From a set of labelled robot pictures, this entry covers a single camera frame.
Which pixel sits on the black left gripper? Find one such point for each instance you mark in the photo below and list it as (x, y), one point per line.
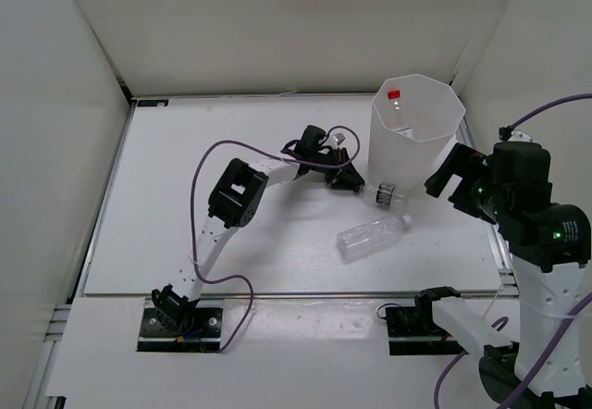
(343, 179)

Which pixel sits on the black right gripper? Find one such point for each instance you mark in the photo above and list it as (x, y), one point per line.
(466, 164)

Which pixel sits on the black label plastic bottle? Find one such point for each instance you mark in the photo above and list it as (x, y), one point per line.
(384, 195)

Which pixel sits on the clear unlabeled plastic bottle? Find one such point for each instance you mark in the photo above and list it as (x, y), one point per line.
(372, 237)

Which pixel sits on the red label plastic bottle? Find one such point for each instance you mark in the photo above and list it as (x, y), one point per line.
(399, 121)

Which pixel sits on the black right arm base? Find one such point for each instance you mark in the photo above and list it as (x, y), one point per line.
(409, 334)

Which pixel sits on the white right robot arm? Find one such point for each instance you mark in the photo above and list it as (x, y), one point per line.
(550, 247)

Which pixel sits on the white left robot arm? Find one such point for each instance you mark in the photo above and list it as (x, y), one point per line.
(232, 205)

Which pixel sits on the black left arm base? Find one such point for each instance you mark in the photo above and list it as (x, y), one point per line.
(198, 332)

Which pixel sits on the white octagonal plastic bin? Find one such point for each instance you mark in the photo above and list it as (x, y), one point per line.
(413, 119)

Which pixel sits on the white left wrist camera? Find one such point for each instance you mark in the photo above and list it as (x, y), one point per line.
(336, 140)

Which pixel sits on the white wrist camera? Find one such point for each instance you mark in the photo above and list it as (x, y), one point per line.
(336, 140)
(511, 134)

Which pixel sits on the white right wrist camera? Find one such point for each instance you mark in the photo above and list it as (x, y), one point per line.
(511, 134)

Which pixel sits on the aluminium table edge rail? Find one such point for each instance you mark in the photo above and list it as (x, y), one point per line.
(275, 295)

